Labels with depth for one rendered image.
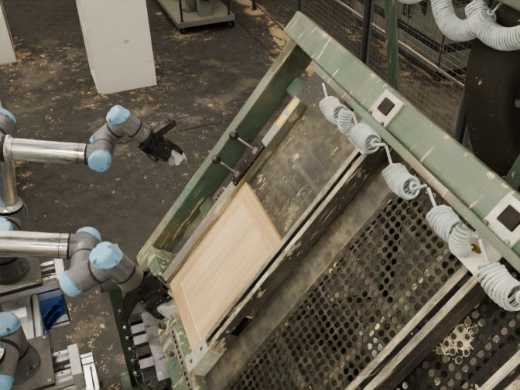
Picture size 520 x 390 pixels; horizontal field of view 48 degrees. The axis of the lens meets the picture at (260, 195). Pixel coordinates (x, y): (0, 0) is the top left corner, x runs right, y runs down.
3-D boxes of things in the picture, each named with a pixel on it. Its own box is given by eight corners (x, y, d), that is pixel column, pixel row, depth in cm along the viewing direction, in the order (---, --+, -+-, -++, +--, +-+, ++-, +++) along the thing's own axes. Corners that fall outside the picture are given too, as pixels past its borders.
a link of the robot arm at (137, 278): (115, 289, 161) (111, 270, 167) (125, 297, 164) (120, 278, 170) (138, 274, 161) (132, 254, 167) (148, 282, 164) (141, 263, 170)
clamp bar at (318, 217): (198, 359, 220) (143, 347, 206) (407, 103, 184) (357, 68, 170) (206, 381, 212) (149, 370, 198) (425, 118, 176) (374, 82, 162)
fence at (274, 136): (170, 276, 255) (162, 274, 253) (302, 99, 226) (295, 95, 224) (172, 284, 251) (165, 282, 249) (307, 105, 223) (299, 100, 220)
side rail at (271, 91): (169, 244, 277) (148, 237, 271) (310, 49, 244) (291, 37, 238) (171, 252, 273) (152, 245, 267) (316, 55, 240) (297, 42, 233)
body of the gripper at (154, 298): (174, 300, 172) (151, 279, 164) (150, 316, 172) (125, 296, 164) (168, 282, 177) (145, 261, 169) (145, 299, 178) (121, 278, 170)
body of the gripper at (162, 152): (157, 163, 229) (133, 147, 221) (165, 145, 232) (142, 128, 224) (169, 162, 223) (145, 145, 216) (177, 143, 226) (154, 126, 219)
